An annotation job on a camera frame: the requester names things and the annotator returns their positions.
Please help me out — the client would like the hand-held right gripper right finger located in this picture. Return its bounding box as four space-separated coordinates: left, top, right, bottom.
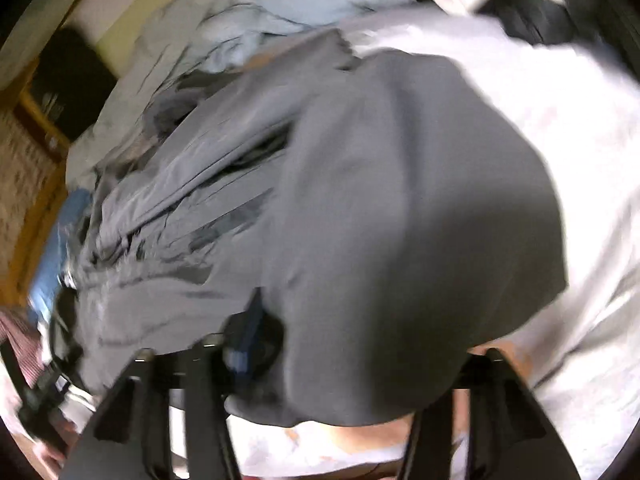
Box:
400 347 582 480

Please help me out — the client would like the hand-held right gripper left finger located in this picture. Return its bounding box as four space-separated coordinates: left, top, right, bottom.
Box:
62 292 285 480

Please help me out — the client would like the grey jacket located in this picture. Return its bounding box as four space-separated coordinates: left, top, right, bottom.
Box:
50 27 571 428

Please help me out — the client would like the pink striped cloth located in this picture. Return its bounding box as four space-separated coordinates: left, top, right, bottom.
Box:
0 307 46 391

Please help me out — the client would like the blue pillow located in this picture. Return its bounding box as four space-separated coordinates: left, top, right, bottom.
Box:
27 190 93 326

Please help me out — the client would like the patterned curtain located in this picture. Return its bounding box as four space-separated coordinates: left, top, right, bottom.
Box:
0 110 61 306

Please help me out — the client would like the black hanging garment bag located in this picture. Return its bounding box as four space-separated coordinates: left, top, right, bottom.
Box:
37 27 118 143

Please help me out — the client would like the light blue duvet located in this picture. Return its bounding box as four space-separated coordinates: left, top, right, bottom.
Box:
65 0 421 191

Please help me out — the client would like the black puffer jacket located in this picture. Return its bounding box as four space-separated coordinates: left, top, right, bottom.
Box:
472 0 616 48

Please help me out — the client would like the checked canopy cloth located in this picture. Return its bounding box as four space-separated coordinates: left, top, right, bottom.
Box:
0 0 106 91

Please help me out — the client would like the wooden bed frame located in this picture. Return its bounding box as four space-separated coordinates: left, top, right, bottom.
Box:
0 0 131 311

